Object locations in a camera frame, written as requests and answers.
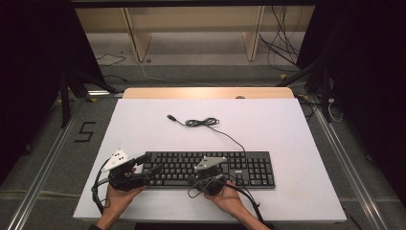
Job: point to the metal floor rail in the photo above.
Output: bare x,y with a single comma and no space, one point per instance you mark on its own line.
351,172
41,172

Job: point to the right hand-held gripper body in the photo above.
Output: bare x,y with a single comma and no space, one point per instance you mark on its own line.
210,183

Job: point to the black computer keyboard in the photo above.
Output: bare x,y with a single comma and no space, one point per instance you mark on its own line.
252,169

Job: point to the black metal stand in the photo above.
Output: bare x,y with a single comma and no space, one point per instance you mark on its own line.
65,102
325,92

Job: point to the wooden table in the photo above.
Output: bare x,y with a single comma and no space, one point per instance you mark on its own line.
207,93

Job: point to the person's left hand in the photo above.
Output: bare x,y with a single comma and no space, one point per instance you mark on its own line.
118,201

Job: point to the wooden shelf unit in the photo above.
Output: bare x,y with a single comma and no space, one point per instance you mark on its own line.
191,19

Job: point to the person's right hand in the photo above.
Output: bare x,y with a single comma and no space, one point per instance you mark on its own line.
228,199

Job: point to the black curtain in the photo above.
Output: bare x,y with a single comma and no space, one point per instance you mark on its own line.
32,64
367,64

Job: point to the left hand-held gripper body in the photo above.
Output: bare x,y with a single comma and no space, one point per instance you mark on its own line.
123,180

